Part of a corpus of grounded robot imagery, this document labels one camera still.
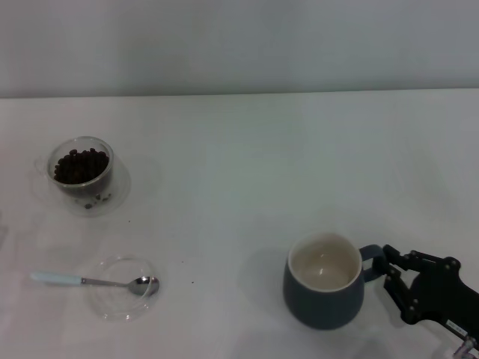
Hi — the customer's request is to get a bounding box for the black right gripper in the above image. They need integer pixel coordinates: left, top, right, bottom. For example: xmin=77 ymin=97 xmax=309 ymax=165
xmin=370 ymin=245 xmax=479 ymax=340

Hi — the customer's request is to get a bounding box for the dark blue ceramic mug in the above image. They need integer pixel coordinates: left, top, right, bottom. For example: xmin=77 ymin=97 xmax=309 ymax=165
xmin=282 ymin=231 xmax=387 ymax=331

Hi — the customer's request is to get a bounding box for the blue-handled metal spoon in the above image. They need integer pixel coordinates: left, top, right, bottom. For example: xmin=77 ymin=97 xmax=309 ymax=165
xmin=29 ymin=271 xmax=161 ymax=298

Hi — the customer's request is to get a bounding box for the double-walled clear glass cup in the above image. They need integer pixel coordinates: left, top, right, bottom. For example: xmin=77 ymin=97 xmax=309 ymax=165
xmin=34 ymin=135 xmax=132 ymax=218

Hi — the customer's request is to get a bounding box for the coffee beans pile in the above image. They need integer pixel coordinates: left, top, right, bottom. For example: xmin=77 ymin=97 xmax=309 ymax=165
xmin=53 ymin=147 xmax=110 ymax=185

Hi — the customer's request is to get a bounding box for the clear glass saucer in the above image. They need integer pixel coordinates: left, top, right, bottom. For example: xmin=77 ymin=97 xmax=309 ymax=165
xmin=88 ymin=254 xmax=161 ymax=322

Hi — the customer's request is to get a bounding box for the right wrist cable with connector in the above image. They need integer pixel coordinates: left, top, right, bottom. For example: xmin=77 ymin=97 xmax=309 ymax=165
xmin=454 ymin=334 xmax=478 ymax=357

